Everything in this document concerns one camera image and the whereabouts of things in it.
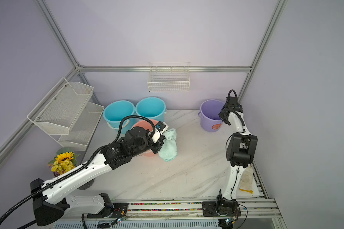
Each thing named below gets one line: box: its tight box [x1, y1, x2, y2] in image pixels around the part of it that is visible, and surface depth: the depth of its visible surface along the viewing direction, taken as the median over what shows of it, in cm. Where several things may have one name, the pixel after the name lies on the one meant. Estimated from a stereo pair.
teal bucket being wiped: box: [103, 100, 136, 135], surface depth 101 cm
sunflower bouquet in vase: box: [47, 146, 81, 177], surface depth 67 cm
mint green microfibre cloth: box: [158, 128, 178, 162], surface depth 70 cm
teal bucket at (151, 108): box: [135, 96, 168, 122], surface depth 104 cm
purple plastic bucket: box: [197, 99, 226, 133], surface depth 100 cm
